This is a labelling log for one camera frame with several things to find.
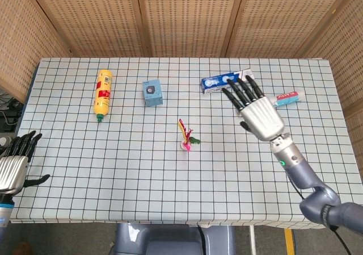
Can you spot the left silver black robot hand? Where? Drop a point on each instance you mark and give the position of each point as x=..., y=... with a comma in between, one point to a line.
x=12, y=171

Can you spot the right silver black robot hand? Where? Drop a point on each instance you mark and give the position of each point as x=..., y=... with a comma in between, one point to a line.
x=263, y=116

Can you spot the pink flower toy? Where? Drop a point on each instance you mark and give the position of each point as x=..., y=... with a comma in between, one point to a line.
x=186, y=144

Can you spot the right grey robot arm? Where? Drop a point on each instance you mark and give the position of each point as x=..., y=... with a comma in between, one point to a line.
x=303, y=172

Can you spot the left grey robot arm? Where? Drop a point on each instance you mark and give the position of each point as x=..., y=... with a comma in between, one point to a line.
x=4, y=209

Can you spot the blue white toothpaste box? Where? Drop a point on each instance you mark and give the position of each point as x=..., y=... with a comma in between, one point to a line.
x=212, y=83

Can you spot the woven bamboo screen panel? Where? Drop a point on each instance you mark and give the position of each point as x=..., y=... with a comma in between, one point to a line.
x=190, y=19
x=22, y=39
x=346, y=62
x=93, y=19
x=283, y=19

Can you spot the blue cardboard cube box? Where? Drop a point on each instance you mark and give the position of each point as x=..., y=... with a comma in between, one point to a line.
x=153, y=96

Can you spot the black white checked tablecloth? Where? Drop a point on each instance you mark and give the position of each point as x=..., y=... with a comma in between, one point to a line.
x=127, y=167

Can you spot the yellow bottle green cap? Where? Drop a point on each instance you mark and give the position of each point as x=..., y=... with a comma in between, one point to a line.
x=102, y=96

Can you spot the white table leg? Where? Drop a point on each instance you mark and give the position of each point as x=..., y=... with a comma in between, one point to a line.
x=252, y=240

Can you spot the yellow floor tape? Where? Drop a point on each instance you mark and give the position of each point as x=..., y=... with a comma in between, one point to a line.
x=289, y=242

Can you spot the grey blue robot torso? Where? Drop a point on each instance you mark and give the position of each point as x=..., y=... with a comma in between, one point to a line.
x=170, y=240

